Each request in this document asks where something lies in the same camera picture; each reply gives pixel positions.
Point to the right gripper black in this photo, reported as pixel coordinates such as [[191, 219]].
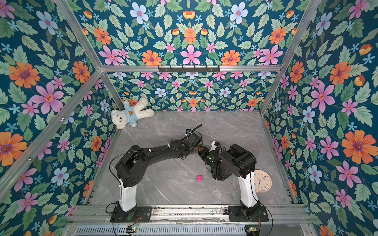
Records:
[[207, 153]]

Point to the pink lego brick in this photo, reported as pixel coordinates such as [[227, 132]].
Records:
[[199, 178]]

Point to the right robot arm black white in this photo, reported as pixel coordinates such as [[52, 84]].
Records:
[[237, 161]]

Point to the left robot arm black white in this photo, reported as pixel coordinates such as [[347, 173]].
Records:
[[131, 168]]

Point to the beige round clock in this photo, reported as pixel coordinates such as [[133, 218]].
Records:
[[262, 180]]

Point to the white teddy bear blue shirt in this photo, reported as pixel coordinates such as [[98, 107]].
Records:
[[130, 115]]

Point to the white ventilation grille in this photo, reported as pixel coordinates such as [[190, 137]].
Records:
[[162, 230]]

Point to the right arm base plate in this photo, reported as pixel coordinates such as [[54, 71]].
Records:
[[236, 214]]

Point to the black hook rail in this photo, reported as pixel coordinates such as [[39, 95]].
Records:
[[184, 69]]

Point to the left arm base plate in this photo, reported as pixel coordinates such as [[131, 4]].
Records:
[[138, 214]]

